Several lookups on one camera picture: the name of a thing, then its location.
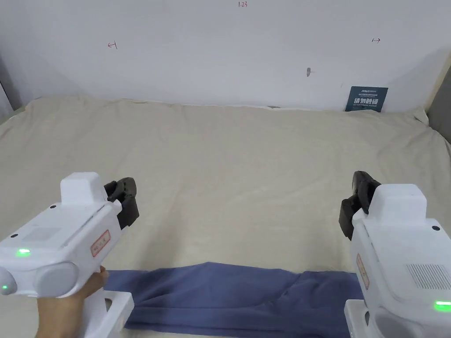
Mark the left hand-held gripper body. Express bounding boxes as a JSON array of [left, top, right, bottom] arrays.
[[0, 172, 134, 338]]

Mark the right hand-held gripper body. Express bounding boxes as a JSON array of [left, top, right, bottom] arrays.
[[344, 183, 451, 338]]

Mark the person's left hand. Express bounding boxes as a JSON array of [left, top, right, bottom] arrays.
[[35, 265, 110, 338]]

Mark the dark blue printed card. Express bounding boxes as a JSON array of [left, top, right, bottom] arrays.
[[344, 86, 389, 114]]

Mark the bed with beige sheet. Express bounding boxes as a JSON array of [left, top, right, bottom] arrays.
[[0, 96, 451, 338]]

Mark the grey padded headboard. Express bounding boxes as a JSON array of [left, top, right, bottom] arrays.
[[424, 66, 451, 146]]

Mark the blue garment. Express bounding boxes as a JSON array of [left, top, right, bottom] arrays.
[[105, 261, 366, 336]]

